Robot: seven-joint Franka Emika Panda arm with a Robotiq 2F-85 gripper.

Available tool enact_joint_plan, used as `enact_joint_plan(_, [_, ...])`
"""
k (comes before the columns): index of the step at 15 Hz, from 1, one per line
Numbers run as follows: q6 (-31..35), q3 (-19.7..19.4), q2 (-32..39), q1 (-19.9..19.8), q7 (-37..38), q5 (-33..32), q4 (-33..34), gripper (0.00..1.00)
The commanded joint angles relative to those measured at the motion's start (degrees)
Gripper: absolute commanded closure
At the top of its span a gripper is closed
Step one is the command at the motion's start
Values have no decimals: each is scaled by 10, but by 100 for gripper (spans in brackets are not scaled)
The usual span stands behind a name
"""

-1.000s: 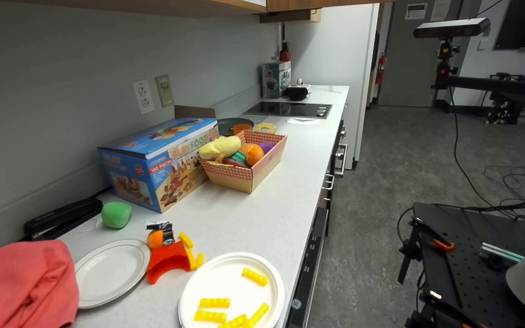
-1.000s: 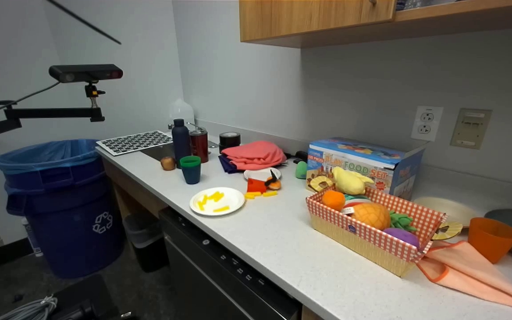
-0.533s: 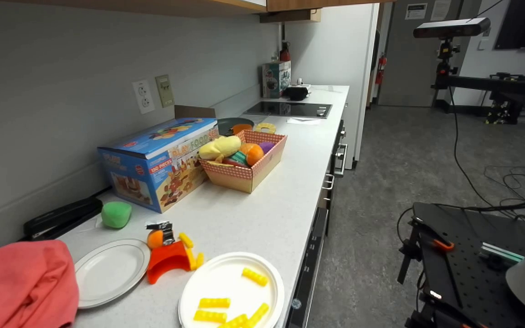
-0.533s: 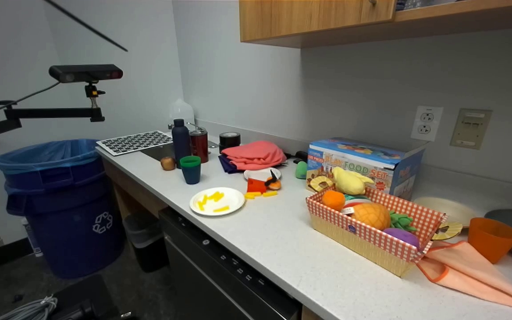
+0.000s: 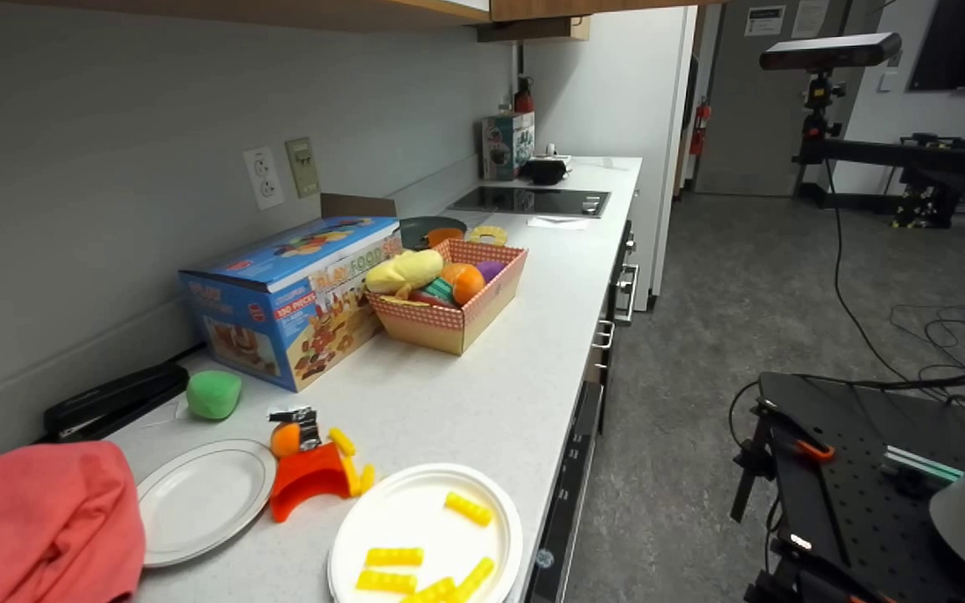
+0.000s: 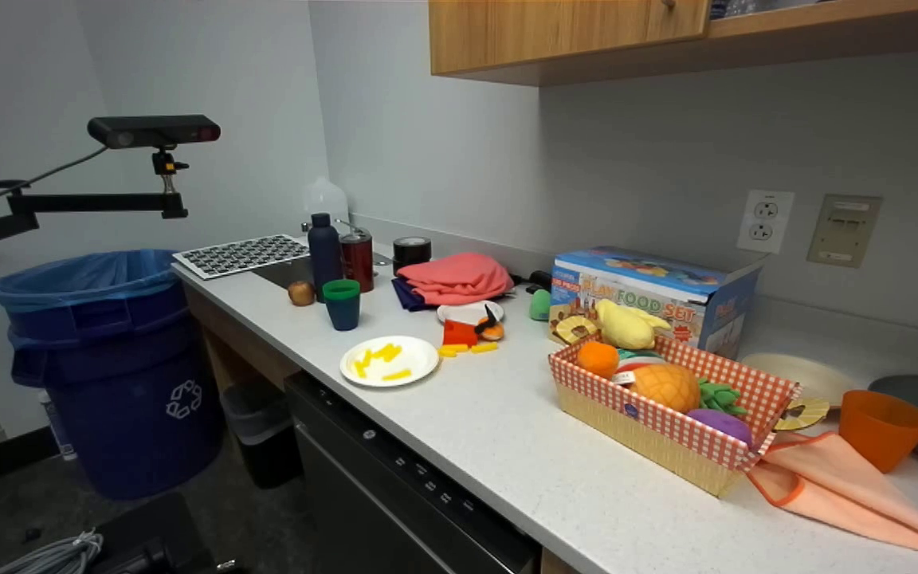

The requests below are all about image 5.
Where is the orange toy fruit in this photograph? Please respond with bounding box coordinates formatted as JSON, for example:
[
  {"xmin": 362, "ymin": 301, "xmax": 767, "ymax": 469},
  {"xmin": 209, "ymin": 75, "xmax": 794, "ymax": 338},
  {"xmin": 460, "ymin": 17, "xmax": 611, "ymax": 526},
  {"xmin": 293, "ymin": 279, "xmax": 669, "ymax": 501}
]
[{"xmin": 451, "ymin": 264, "xmax": 487, "ymax": 307}]

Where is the checked paper basket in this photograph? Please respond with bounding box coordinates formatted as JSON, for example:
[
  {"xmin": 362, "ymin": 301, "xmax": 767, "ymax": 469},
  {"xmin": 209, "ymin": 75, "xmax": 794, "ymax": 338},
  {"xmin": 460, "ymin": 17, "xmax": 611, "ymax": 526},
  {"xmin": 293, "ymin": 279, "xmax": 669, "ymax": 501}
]
[{"xmin": 364, "ymin": 238, "xmax": 530, "ymax": 358}]

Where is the yellow plush toy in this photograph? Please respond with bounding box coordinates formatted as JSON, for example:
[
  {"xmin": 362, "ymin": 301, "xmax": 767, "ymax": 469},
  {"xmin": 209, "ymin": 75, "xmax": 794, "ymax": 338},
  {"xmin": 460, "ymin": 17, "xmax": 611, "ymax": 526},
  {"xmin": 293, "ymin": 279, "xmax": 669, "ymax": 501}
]
[{"xmin": 364, "ymin": 249, "xmax": 446, "ymax": 296}]

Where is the dark pan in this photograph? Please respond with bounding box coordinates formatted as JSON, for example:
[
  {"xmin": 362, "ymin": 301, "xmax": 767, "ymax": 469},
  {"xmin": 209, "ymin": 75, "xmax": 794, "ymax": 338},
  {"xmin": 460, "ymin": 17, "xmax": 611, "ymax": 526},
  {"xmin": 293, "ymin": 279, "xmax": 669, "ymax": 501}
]
[{"xmin": 398, "ymin": 215, "xmax": 469, "ymax": 251}]

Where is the white paper sheet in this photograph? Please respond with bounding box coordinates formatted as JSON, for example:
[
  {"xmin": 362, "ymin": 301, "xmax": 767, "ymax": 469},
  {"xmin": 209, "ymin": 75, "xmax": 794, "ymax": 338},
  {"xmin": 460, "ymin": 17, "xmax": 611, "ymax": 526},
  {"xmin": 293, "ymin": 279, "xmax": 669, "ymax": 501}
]
[{"xmin": 526, "ymin": 214, "xmax": 591, "ymax": 232}]

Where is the black cooktop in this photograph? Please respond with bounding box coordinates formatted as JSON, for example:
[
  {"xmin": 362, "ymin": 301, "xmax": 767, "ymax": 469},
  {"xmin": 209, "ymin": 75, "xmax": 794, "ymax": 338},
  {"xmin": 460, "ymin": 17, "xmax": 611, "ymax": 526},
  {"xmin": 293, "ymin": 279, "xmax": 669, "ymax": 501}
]
[{"xmin": 446, "ymin": 185, "xmax": 612, "ymax": 219}]

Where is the green cardboard box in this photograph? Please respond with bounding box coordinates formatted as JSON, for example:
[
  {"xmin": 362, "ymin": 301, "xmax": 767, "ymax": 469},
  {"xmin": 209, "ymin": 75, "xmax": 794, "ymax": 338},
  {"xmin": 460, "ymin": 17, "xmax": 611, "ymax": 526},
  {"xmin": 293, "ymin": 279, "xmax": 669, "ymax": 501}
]
[{"xmin": 482, "ymin": 111, "xmax": 537, "ymax": 183}]

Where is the brown cardboard piece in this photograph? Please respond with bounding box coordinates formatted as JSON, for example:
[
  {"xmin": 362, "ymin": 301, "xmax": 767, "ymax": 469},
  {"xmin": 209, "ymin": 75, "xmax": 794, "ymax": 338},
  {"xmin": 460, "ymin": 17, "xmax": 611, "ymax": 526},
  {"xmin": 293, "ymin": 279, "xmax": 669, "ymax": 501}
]
[{"xmin": 319, "ymin": 193, "xmax": 399, "ymax": 221}]

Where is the blue toy food box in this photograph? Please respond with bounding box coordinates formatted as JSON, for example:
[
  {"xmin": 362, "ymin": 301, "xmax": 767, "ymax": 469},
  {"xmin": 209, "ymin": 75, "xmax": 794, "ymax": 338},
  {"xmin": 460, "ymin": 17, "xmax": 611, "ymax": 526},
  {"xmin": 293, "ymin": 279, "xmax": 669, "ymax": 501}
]
[{"xmin": 178, "ymin": 215, "xmax": 405, "ymax": 394}]

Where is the black and silver clip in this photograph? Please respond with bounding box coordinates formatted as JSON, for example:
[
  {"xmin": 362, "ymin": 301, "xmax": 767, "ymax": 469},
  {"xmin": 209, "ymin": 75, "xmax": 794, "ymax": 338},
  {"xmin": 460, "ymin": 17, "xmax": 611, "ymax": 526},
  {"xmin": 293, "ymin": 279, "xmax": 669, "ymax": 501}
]
[{"xmin": 268, "ymin": 406, "xmax": 323, "ymax": 452}]

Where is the white paper plate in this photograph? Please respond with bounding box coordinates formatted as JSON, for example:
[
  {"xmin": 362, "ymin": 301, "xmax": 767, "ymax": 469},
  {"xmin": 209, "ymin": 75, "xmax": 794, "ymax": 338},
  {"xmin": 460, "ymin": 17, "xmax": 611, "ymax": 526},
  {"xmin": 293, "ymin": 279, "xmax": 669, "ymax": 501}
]
[{"xmin": 327, "ymin": 462, "xmax": 524, "ymax": 603}]

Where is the orange toy ball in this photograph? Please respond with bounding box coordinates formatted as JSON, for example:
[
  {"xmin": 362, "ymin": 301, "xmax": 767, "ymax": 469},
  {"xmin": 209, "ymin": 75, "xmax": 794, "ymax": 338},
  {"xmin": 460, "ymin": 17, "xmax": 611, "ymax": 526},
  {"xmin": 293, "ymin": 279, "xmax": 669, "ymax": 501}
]
[{"xmin": 270, "ymin": 421, "xmax": 302, "ymax": 460}]

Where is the white refrigerator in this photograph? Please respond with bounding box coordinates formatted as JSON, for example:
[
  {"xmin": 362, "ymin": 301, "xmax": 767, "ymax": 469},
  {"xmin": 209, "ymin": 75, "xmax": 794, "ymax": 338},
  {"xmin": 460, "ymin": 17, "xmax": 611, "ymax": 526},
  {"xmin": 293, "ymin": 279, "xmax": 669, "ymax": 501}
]
[{"xmin": 524, "ymin": 6, "xmax": 699, "ymax": 312}]

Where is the red toy fry holder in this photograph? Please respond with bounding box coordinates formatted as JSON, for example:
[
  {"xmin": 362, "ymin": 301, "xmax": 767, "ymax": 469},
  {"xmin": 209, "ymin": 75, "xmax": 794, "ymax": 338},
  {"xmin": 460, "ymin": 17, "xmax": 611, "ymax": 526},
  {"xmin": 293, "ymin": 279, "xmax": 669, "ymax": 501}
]
[{"xmin": 268, "ymin": 441, "xmax": 355, "ymax": 524}]

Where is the green toy block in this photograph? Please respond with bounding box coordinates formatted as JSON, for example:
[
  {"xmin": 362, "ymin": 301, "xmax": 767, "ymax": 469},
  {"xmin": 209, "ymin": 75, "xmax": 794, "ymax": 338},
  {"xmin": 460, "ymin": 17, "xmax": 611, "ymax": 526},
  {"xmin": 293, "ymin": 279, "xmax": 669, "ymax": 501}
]
[{"xmin": 185, "ymin": 369, "xmax": 244, "ymax": 421}]

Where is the grey door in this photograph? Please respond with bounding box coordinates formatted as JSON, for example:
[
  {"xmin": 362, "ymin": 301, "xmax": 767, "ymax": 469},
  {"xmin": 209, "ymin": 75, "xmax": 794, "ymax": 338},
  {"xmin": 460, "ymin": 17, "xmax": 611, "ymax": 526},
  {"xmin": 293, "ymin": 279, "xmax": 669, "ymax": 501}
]
[{"xmin": 694, "ymin": 0, "xmax": 854, "ymax": 198}]

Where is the white ceramic plate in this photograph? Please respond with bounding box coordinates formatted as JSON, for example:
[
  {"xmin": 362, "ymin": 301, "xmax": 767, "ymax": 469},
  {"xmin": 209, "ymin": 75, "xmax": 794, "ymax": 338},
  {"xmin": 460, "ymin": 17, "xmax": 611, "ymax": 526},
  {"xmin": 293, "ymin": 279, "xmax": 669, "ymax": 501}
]
[{"xmin": 137, "ymin": 438, "xmax": 279, "ymax": 570}]

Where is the orange clamp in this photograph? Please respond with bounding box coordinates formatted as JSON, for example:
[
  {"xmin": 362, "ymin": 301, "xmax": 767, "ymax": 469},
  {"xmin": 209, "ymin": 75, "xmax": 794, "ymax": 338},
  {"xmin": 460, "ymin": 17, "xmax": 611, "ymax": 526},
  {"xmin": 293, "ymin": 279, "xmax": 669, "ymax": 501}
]
[{"xmin": 792, "ymin": 436, "xmax": 838, "ymax": 464}]

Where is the black stapler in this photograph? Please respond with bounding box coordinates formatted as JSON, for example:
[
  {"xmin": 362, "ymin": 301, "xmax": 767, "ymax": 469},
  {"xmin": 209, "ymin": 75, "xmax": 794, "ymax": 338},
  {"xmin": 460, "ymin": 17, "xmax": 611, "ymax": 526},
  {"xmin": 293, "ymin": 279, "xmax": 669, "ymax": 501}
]
[{"xmin": 42, "ymin": 361, "xmax": 191, "ymax": 444}]

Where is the white paper sign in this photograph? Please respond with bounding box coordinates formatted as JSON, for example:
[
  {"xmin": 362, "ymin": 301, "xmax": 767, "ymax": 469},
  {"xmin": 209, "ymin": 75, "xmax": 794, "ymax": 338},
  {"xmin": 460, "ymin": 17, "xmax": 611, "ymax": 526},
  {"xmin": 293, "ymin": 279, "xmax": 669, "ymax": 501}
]
[{"xmin": 743, "ymin": 5, "xmax": 787, "ymax": 38}]

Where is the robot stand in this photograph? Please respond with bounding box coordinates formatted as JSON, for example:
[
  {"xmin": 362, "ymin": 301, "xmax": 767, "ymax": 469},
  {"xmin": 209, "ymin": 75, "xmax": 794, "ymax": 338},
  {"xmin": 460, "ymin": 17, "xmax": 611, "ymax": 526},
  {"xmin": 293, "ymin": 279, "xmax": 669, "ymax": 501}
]
[{"xmin": 730, "ymin": 372, "xmax": 965, "ymax": 603}]

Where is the green and white box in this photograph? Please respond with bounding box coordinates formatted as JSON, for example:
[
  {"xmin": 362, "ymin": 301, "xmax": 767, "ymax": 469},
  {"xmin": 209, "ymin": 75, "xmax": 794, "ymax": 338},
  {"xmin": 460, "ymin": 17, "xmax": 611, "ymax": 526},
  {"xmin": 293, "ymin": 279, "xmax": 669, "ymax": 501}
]
[{"xmin": 880, "ymin": 443, "xmax": 965, "ymax": 492}]

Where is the red cloth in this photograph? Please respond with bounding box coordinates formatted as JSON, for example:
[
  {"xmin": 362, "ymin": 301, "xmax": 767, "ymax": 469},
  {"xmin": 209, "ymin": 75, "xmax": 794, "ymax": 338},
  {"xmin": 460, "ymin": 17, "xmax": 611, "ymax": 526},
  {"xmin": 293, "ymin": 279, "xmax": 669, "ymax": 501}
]
[{"xmin": 0, "ymin": 441, "xmax": 147, "ymax": 603}]

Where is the beige switch plate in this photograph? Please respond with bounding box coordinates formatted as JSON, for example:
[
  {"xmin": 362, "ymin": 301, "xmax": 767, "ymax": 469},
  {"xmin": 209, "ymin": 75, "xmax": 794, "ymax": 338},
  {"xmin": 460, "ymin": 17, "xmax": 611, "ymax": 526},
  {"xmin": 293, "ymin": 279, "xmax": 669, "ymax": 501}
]
[{"xmin": 284, "ymin": 137, "xmax": 322, "ymax": 200}]

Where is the white wall socket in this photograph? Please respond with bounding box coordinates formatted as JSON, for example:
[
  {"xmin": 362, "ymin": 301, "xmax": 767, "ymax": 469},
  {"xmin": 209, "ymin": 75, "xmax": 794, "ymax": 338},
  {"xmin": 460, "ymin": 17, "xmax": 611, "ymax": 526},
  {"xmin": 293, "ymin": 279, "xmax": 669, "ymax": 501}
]
[{"xmin": 242, "ymin": 147, "xmax": 286, "ymax": 212}]

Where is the wooden wall cabinet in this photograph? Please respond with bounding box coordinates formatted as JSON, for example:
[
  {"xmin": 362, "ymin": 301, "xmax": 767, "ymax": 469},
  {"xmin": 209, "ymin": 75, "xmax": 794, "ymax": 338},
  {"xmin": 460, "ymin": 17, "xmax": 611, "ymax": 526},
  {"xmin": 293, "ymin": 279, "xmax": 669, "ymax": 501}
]
[{"xmin": 0, "ymin": 0, "xmax": 730, "ymax": 44}]

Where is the black cable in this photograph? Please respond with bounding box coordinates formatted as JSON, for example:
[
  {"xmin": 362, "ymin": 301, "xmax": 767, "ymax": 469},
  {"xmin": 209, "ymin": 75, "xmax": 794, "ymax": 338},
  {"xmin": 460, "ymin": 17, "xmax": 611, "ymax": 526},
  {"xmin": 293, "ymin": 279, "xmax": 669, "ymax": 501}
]
[{"xmin": 823, "ymin": 159, "xmax": 965, "ymax": 394}]

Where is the camera on tripod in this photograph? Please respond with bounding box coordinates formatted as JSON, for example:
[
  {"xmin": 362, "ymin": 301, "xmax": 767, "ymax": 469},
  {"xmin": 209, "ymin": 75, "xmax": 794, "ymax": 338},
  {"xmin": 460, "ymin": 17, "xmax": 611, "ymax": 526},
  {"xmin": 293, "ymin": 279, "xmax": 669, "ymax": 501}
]
[{"xmin": 758, "ymin": 31, "xmax": 904, "ymax": 198}]

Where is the black wall screen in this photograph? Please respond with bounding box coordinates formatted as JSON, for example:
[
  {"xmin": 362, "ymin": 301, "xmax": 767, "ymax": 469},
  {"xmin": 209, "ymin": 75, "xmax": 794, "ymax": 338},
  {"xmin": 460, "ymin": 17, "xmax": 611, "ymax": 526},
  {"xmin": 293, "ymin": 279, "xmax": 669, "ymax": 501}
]
[{"xmin": 906, "ymin": 0, "xmax": 965, "ymax": 92}]

